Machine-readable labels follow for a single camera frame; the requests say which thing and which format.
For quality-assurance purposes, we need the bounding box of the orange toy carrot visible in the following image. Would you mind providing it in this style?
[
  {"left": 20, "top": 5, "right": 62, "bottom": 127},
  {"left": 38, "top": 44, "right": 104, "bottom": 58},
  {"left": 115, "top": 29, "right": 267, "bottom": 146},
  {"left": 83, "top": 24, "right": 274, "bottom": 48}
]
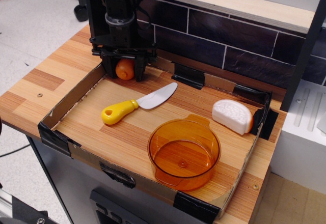
[{"left": 115, "top": 59, "right": 134, "bottom": 80}]

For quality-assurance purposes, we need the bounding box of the black chair caster wheel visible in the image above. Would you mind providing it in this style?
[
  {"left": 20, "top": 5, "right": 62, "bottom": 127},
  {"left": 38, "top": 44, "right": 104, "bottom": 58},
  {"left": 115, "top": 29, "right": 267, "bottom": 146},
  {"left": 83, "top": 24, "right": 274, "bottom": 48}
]
[{"left": 73, "top": 0, "right": 88, "bottom": 22}]

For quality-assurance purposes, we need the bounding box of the yellow handled toy knife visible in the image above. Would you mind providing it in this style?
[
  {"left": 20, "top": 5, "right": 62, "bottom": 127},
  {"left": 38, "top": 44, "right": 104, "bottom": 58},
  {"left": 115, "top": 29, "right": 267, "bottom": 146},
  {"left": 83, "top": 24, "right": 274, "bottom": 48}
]
[{"left": 101, "top": 82, "right": 178, "bottom": 125}]

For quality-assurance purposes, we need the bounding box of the dark vertical post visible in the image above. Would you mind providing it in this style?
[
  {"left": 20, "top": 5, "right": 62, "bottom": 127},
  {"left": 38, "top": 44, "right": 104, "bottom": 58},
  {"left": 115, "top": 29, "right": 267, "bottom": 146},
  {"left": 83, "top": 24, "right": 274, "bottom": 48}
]
[
  {"left": 280, "top": 0, "right": 325, "bottom": 112},
  {"left": 86, "top": 0, "right": 111, "bottom": 47}
]

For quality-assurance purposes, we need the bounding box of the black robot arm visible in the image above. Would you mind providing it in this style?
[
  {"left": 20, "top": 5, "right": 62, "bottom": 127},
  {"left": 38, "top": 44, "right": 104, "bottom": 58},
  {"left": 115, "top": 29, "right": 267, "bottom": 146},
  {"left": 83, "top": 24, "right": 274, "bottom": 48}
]
[{"left": 86, "top": 0, "right": 157, "bottom": 81}]

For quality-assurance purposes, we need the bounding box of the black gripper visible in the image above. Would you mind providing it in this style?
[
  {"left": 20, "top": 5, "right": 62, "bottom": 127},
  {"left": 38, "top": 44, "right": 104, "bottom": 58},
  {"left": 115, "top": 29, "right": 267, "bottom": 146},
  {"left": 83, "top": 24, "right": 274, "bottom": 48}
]
[{"left": 92, "top": 13, "right": 157, "bottom": 81}]

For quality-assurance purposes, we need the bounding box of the dark brick backsplash panel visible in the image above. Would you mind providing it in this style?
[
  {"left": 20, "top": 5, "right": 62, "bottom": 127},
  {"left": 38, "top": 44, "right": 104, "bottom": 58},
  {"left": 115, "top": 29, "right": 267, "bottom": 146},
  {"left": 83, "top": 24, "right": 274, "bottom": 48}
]
[{"left": 137, "top": 0, "right": 326, "bottom": 90}]

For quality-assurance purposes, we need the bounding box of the dark left vertical post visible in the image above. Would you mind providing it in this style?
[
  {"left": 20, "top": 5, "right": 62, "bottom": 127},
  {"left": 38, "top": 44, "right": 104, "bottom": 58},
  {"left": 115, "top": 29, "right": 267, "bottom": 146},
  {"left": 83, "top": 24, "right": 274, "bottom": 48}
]
[{"left": 86, "top": 0, "right": 111, "bottom": 47}]

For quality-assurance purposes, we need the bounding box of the white side unit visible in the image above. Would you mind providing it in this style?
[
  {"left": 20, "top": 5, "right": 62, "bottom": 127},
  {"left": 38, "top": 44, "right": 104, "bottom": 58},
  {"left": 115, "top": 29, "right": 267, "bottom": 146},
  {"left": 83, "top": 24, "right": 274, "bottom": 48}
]
[{"left": 270, "top": 80, "right": 325, "bottom": 193}]

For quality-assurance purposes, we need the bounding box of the cardboard fence with black tape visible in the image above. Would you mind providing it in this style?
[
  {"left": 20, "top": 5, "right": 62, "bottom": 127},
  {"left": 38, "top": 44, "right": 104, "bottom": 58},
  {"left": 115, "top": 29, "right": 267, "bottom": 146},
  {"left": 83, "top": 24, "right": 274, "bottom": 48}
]
[{"left": 37, "top": 41, "right": 279, "bottom": 224}]

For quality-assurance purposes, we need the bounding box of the orange transparent plastic pot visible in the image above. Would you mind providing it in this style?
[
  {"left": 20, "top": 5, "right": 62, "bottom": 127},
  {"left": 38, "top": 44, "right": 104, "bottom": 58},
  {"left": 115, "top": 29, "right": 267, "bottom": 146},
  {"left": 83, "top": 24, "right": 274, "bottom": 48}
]
[{"left": 147, "top": 115, "right": 221, "bottom": 191}]

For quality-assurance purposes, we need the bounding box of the dark right vertical post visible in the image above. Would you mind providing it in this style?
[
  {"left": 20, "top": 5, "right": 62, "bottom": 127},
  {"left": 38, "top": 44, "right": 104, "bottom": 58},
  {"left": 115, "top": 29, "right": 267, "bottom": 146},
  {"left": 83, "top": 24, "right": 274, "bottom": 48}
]
[{"left": 280, "top": 0, "right": 325, "bottom": 112}]

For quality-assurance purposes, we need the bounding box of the white toy cheese wedge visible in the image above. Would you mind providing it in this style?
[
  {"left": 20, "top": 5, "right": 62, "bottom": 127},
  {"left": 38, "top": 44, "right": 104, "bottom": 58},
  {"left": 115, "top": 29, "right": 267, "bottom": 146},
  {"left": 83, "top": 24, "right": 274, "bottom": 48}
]
[{"left": 212, "top": 99, "right": 254, "bottom": 135}]

